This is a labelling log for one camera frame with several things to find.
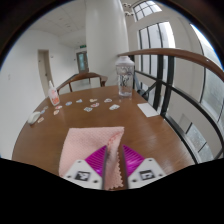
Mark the white single door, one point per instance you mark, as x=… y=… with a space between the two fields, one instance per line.
x=45 y=68

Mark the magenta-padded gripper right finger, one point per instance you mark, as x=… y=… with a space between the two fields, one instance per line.
x=148 y=171

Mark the wooden handrail black bars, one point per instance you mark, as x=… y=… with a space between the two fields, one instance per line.
x=166 y=53

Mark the large glass window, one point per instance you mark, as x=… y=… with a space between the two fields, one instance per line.
x=211 y=90

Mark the green exit sign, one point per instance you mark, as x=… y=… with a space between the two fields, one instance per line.
x=83 y=46

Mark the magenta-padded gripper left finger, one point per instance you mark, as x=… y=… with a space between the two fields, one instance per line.
x=78 y=173

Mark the glass double door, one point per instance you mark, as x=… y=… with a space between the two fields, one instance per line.
x=82 y=62

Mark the white paper sheet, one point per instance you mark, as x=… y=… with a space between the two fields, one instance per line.
x=147 y=109

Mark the wooden armchair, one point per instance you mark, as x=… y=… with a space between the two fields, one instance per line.
x=83 y=77

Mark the clear plastic shaker bottle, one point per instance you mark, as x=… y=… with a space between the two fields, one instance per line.
x=125 y=78

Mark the pink towel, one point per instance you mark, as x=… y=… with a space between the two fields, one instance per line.
x=83 y=143

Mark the arched black-framed window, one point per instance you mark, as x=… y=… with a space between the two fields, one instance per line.
x=146 y=8

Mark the white spray bottle orange label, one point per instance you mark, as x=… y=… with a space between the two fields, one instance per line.
x=53 y=95

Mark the black-framed three-pane window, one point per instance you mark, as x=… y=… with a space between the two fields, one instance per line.
x=154 y=36

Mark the white computer mouse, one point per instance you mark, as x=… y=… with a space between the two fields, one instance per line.
x=33 y=118

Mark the small printed sticker card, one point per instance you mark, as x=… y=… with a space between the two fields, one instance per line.
x=79 y=100
x=108 y=100
x=58 y=107
x=56 y=112
x=95 y=104
x=88 y=109
x=93 y=100
x=45 y=107
x=68 y=103
x=40 y=120
x=114 y=107

